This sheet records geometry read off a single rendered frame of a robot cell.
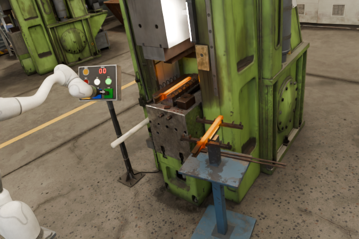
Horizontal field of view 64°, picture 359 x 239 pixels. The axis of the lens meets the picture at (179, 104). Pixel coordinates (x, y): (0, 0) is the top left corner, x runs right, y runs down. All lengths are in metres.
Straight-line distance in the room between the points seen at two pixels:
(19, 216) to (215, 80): 1.37
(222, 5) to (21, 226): 1.61
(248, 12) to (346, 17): 4.96
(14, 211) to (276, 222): 1.77
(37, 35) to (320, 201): 5.85
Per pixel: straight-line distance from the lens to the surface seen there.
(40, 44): 6.78
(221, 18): 1.80
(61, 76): 2.02
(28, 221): 1.81
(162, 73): 2.36
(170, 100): 2.10
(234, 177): 1.82
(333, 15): 7.02
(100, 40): 7.43
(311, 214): 2.58
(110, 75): 2.34
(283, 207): 2.58
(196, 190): 2.45
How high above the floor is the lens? 1.91
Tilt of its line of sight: 28 degrees down
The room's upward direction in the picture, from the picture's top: 9 degrees counter-clockwise
